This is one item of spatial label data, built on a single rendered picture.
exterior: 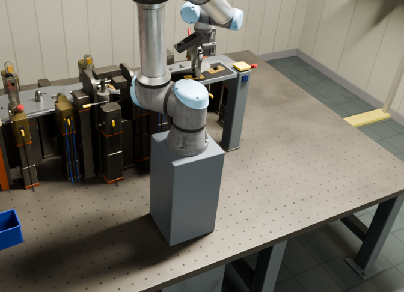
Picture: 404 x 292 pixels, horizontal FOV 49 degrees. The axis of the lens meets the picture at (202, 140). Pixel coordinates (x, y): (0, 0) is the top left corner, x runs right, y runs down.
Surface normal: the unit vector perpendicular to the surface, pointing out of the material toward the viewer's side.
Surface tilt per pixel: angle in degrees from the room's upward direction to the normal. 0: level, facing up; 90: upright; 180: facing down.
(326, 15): 90
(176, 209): 90
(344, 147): 0
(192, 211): 90
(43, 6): 90
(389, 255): 0
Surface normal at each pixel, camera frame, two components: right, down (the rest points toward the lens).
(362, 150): 0.08, -0.81
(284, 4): 0.48, 0.54
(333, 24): -0.88, 0.22
